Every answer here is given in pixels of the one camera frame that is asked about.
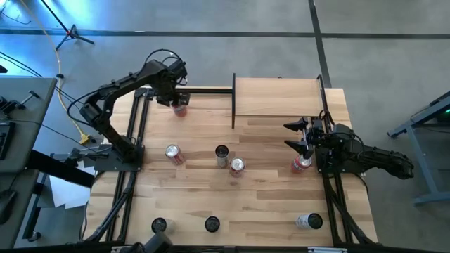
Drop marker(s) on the slim white orange Celsius can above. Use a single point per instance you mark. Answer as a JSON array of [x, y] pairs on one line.
[[221, 156]]

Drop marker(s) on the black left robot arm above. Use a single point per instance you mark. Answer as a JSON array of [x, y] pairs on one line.
[[116, 86]]

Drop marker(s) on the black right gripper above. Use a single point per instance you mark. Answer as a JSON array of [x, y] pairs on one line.
[[320, 144]]

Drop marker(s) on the black computer mouse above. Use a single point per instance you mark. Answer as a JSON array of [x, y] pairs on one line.
[[7, 207]]

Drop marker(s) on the silver edge bracket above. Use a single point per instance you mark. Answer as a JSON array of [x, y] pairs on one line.
[[117, 250], [327, 250]]

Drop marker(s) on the red Fanta can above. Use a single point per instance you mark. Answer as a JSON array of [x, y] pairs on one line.
[[179, 110], [300, 165]]

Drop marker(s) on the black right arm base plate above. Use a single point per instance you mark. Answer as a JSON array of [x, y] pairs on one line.
[[323, 168]]

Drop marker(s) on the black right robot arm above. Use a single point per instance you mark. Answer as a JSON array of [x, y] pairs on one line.
[[383, 158]]

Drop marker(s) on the black device with green light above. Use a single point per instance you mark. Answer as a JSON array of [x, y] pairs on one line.
[[445, 116]]

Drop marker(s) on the silver blue Celsius can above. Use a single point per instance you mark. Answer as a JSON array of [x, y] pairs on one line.
[[212, 223]]

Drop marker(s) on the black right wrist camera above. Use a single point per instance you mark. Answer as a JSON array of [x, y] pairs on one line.
[[317, 126]]

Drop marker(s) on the blue-grey metal table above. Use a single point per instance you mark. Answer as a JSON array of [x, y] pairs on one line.
[[422, 161]]

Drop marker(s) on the black desk leg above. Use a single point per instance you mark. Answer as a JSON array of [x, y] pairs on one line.
[[33, 214]]

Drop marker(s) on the wooden shelf with black legs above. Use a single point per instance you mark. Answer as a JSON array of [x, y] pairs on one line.
[[277, 98]]

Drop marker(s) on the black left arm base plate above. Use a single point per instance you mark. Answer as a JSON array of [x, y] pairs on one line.
[[109, 165]]

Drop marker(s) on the black keyboard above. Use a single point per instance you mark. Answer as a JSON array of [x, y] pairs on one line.
[[4, 140]]

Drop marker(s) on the red Coca-Cola can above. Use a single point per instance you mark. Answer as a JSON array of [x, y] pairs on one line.
[[174, 154]]

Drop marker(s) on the Star Wars Coca-Cola can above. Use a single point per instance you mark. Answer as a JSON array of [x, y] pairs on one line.
[[237, 167]]

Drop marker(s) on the grey desk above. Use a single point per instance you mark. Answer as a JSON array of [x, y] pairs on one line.
[[30, 147], [22, 189]]

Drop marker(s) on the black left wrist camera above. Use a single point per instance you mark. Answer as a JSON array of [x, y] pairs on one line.
[[177, 67]]

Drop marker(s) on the black tripod stand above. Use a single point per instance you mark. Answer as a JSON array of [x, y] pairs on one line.
[[72, 33]]

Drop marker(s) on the white paper sheets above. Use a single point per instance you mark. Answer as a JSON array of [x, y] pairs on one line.
[[68, 193]]

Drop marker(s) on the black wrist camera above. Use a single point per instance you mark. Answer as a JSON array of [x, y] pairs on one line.
[[317, 126], [177, 67]]

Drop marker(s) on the black diagonal beam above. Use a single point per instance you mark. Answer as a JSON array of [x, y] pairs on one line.
[[59, 169]]

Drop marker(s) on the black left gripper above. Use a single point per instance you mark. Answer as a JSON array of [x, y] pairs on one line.
[[167, 88]]

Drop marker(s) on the black desk clamp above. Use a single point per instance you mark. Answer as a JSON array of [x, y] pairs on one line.
[[12, 104]]

